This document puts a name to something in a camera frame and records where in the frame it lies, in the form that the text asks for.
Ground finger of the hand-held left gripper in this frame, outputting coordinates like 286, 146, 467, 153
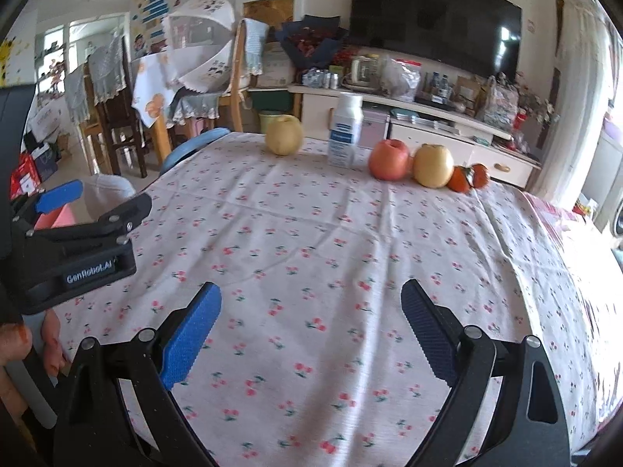
12, 179, 84, 227
26, 191, 155, 246

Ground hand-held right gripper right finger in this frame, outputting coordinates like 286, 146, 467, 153
400, 279, 571, 467

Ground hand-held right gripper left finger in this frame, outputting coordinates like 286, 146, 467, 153
53, 282, 222, 467

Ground white plastic bin bag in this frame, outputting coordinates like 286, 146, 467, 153
82, 174, 138, 225

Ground person's left hand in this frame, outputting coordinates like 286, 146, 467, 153
0, 311, 67, 430

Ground pink stool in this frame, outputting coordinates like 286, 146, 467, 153
34, 205, 75, 230

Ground red box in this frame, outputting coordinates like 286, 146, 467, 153
12, 153, 43, 196

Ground dark wooden chair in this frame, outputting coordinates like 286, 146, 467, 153
79, 34, 150, 179

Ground orange print table cover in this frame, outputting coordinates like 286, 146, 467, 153
130, 53, 187, 128

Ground cherry print tablecloth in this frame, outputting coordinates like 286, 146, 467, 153
51, 131, 623, 467

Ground yellow apple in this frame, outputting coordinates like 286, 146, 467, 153
412, 143, 455, 190

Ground light wooden chair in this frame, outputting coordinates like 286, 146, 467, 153
214, 18, 271, 133

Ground red apple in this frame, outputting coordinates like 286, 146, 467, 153
368, 139, 412, 182

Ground light green bucket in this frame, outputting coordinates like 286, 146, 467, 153
257, 111, 294, 135

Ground yellow pear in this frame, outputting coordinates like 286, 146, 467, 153
265, 114, 305, 157

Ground dark green box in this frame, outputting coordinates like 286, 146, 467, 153
250, 88, 296, 113

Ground white mesh food cover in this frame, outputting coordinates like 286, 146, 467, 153
162, 0, 237, 94

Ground white television cabinet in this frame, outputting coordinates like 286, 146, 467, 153
288, 84, 542, 190

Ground pink storage box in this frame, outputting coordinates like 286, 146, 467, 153
359, 107, 391, 149

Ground white supplement bottle blue label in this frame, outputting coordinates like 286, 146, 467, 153
326, 92, 365, 169

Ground plastic bag of goods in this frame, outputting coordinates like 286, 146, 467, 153
479, 75, 522, 133

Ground brown cardboard box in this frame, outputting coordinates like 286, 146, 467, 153
454, 75, 484, 116

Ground clear plastic zip bag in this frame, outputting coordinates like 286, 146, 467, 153
380, 56, 422, 103

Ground dark blue flower bouquet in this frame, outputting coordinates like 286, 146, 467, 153
275, 16, 349, 72

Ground black television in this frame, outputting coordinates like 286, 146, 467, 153
347, 0, 523, 84

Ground wall poster blue bars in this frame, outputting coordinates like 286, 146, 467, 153
128, 0, 172, 59

